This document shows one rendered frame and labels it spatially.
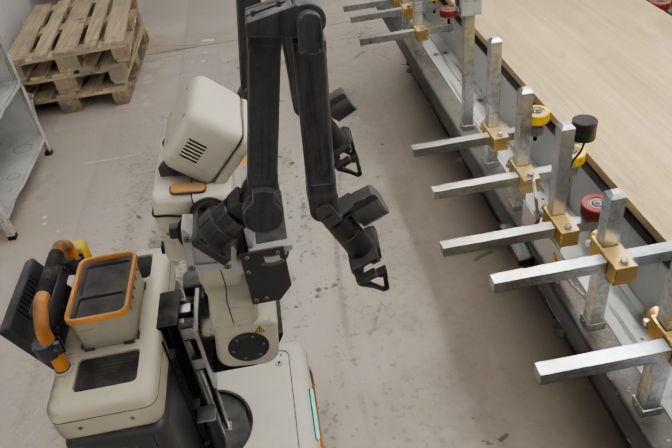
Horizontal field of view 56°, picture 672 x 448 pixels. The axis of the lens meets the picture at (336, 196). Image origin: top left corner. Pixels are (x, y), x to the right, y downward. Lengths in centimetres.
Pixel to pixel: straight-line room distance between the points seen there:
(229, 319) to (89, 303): 34
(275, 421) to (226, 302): 62
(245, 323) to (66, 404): 44
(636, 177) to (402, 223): 148
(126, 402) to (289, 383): 72
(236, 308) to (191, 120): 51
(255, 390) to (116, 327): 67
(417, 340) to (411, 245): 57
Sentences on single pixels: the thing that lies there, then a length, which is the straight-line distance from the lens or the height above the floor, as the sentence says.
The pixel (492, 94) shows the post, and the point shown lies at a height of 98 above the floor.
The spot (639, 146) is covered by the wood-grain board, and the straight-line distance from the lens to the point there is 204.
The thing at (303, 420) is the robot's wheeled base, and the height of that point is 28.
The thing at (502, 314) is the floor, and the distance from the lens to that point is 270.
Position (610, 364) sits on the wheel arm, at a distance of 133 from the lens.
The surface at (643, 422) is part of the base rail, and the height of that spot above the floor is 70.
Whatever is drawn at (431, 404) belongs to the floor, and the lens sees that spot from 241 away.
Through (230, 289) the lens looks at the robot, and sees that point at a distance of 159.
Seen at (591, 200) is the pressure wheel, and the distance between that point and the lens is 179.
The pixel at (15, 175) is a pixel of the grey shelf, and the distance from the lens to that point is 406.
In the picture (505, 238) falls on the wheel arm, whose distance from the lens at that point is 171.
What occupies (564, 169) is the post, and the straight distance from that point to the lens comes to 170.
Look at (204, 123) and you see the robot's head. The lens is 130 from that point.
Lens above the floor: 196
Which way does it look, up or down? 36 degrees down
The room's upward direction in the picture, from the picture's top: 8 degrees counter-clockwise
